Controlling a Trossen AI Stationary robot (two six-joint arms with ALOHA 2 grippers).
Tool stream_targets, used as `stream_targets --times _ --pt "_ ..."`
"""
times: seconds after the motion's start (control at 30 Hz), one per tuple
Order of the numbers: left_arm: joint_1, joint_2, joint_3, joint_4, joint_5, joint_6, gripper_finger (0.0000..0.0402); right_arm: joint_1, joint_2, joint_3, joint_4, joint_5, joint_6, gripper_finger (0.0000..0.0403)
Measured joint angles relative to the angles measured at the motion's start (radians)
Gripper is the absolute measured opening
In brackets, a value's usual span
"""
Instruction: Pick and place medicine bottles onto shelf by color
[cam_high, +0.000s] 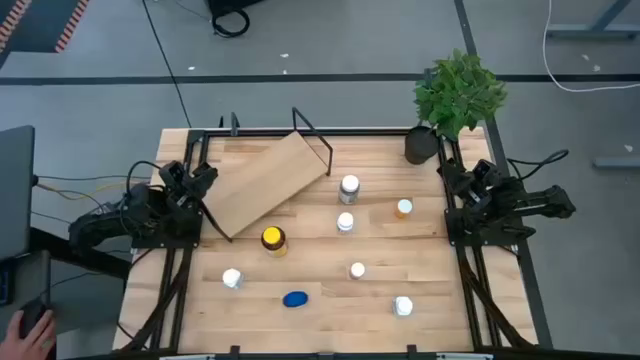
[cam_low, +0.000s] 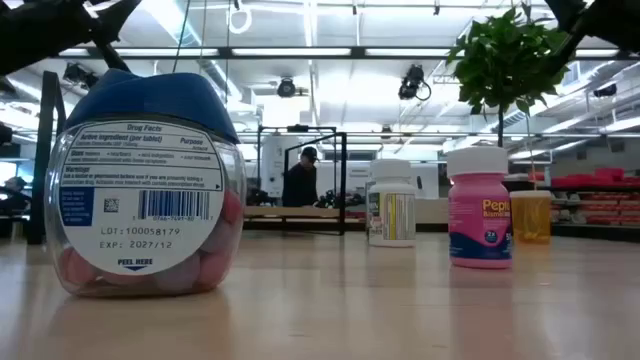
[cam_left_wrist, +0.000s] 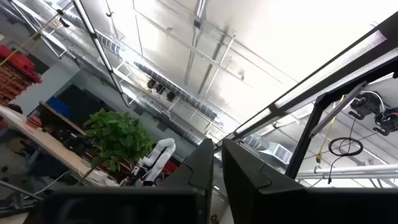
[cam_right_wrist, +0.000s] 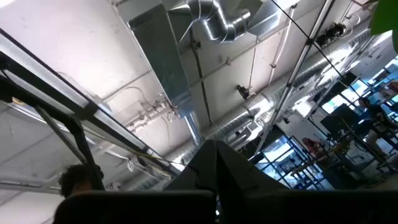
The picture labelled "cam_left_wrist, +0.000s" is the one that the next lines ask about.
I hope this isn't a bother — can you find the black mounted camera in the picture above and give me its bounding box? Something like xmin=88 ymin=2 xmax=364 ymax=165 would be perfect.
xmin=372 ymin=107 xmax=398 ymax=137
xmin=347 ymin=92 xmax=386 ymax=121

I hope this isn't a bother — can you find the black rig frame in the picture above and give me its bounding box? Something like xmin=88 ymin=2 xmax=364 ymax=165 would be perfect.
xmin=217 ymin=11 xmax=398 ymax=180

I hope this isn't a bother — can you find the white ceiling vent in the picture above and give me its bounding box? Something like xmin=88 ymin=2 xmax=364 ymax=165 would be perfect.
xmin=269 ymin=142 xmax=294 ymax=165

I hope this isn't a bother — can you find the rack of red storage bins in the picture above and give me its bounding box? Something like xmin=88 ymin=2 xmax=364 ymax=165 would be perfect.
xmin=0 ymin=44 xmax=44 ymax=106

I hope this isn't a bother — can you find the black frame pole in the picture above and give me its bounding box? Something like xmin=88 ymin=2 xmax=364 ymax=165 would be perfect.
xmin=72 ymin=0 xmax=131 ymax=109

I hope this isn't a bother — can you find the coiled black cable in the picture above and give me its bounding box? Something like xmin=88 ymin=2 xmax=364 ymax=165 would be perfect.
xmin=326 ymin=114 xmax=364 ymax=185

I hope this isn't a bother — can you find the white LED light bar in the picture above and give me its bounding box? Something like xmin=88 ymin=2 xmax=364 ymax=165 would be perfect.
xmin=234 ymin=107 xmax=274 ymax=135
xmin=273 ymin=29 xmax=388 ymax=110

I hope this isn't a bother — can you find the yellow hanging strap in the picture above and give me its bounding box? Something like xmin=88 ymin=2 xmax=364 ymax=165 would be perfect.
xmin=315 ymin=94 xmax=346 ymax=165

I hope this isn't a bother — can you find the green potted plant black pot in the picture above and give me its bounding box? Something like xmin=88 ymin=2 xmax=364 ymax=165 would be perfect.
xmin=83 ymin=108 xmax=155 ymax=184

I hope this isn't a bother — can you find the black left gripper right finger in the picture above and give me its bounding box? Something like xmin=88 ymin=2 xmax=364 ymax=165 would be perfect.
xmin=222 ymin=138 xmax=398 ymax=224

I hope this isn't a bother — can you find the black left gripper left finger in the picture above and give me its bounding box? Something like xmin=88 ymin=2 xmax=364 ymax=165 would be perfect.
xmin=40 ymin=138 xmax=215 ymax=224

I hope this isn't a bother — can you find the silver ceiling duct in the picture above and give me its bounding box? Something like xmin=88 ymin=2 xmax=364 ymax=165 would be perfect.
xmin=133 ymin=60 xmax=219 ymax=121

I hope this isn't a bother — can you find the white ceiling pipe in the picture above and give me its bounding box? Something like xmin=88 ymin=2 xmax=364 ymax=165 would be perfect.
xmin=295 ymin=164 xmax=398 ymax=181

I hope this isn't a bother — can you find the wooden wall shelf plank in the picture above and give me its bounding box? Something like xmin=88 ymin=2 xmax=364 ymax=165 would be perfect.
xmin=39 ymin=100 xmax=88 ymax=137

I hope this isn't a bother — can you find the blue storage bin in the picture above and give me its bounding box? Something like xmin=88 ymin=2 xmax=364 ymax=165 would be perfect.
xmin=46 ymin=95 xmax=75 ymax=121

